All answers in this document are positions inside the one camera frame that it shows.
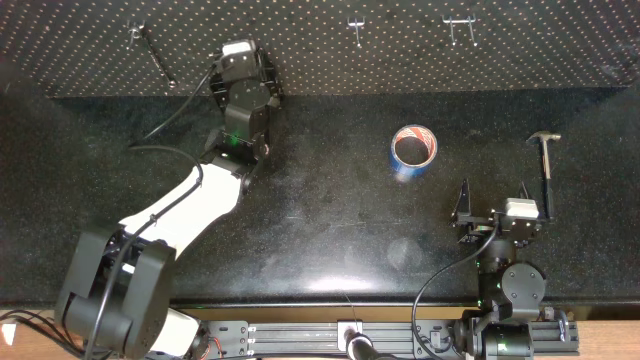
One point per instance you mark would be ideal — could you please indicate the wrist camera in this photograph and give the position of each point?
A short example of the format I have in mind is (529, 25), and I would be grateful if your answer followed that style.
(521, 208)
(237, 48)

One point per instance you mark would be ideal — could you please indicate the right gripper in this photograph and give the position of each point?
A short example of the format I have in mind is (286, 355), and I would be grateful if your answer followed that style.
(480, 225)

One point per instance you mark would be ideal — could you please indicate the black pegboard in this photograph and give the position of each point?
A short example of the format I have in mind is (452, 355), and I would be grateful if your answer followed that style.
(400, 60)

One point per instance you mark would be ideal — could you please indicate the hammer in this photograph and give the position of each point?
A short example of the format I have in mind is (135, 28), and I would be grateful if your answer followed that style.
(546, 165)

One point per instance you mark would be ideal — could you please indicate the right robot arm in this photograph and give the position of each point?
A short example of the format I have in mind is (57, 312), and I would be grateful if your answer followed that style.
(522, 290)

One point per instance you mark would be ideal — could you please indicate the wrench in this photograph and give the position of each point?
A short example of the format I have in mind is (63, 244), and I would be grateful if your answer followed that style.
(155, 57)

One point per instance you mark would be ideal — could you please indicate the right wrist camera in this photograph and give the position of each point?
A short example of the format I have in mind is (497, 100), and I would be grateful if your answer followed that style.
(521, 208)

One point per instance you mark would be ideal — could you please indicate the mounting rail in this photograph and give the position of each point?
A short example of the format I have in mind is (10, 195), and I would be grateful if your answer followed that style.
(300, 335)

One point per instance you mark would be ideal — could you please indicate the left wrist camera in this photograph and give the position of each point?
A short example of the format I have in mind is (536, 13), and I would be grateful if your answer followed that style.
(237, 48)

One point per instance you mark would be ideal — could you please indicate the metal hook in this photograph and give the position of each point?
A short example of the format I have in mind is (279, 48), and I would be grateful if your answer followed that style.
(131, 24)
(356, 32)
(451, 30)

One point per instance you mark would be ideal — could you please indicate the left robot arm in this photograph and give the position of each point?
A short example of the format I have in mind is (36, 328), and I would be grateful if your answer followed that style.
(190, 210)

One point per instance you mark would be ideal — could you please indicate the roll of blue tape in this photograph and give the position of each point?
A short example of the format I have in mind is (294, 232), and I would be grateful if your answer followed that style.
(400, 167)

